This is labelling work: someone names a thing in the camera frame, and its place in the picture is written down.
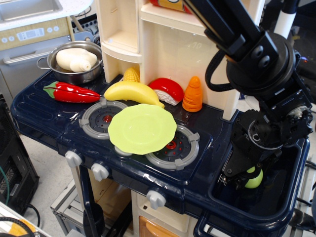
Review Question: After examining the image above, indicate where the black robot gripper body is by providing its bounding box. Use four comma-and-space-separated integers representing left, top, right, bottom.
222, 110, 282, 178

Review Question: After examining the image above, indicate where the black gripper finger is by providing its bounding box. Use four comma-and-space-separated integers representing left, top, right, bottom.
217, 170, 235, 186
235, 171, 255, 190

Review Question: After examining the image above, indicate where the green toy pear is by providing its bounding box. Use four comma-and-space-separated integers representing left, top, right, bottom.
245, 167, 263, 189

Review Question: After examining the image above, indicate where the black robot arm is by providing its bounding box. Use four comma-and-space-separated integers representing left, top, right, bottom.
185, 0, 313, 189

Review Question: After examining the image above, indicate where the light green toy plate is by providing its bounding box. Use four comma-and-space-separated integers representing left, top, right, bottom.
108, 104, 177, 155

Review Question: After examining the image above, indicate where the orange toy carrot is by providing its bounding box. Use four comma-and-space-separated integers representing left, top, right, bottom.
182, 76, 203, 112

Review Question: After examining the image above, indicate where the navy cream toy kitchen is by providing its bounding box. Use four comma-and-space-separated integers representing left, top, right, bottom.
11, 0, 313, 237

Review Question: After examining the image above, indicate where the red white toy sushi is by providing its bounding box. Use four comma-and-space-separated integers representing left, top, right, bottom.
149, 78, 184, 106

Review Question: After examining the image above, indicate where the white pipe stand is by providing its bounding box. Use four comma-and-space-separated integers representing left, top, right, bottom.
274, 0, 300, 39

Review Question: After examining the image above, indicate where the yellow toy banana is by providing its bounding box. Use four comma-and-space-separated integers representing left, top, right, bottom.
104, 81, 165, 109

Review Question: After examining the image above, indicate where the yellow toy corn cob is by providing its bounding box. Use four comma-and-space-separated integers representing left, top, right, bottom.
123, 67, 140, 82

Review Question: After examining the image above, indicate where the red toy ketchup bottle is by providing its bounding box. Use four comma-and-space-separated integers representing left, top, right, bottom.
150, 0, 191, 14

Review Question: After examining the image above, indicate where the small steel pot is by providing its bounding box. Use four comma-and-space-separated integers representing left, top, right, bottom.
37, 41, 103, 84

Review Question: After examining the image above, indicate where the red toy chili pepper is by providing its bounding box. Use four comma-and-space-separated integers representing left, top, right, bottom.
43, 81, 100, 103

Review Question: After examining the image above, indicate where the cream toy bottle in pot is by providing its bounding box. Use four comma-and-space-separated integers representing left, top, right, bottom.
56, 48, 98, 73

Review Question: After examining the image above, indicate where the black computer tower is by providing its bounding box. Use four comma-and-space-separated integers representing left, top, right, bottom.
0, 102, 40, 215

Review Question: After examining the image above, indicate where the grey toy dishwasher unit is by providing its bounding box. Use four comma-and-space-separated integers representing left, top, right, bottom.
0, 17, 73, 101

